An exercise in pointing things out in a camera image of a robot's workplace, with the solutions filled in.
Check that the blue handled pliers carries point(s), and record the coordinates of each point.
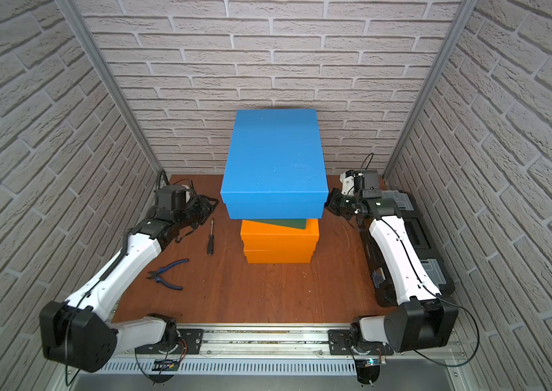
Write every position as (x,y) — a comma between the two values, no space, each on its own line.
(159,276)

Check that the orange shoebox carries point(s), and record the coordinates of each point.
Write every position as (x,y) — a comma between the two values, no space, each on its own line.
(278,256)
(264,236)

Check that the orange shoebox front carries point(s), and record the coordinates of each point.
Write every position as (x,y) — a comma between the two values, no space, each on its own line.
(264,236)

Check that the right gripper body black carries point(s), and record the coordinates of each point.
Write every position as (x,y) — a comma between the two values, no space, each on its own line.
(345,205)

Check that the orange shoebox rear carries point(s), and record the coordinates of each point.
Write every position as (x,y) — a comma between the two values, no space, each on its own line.
(278,256)

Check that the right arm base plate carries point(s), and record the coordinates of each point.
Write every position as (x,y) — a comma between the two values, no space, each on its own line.
(342,342)

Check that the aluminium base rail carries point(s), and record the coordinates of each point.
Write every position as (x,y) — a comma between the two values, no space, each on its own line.
(268,349)

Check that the right corner aluminium post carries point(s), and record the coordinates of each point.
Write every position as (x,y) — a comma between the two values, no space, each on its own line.
(441,60)

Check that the left corner aluminium post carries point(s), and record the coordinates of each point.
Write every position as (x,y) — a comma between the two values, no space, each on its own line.
(82,32)

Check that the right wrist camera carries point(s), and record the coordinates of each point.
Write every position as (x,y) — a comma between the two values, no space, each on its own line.
(347,181)

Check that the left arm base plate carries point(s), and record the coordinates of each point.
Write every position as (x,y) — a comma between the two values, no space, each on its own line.
(184,340)

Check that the black plastic toolbox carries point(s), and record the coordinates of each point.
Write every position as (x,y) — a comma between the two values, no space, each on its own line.
(423,244)

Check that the corner aluminium post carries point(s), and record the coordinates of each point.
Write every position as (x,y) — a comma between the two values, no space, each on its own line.
(441,60)
(82,32)

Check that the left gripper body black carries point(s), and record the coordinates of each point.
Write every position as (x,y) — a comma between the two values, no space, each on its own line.
(200,208)

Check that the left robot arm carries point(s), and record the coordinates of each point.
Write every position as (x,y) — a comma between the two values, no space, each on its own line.
(76,331)

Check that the blue shoebox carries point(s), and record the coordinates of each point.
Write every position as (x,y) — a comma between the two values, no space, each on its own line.
(275,167)

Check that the black handled screwdriver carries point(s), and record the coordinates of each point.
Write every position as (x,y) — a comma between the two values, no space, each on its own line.
(210,245)

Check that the green shoebox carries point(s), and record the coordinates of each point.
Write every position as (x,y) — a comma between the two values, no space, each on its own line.
(299,224)

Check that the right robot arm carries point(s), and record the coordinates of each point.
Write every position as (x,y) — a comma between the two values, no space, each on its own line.
(407,271)

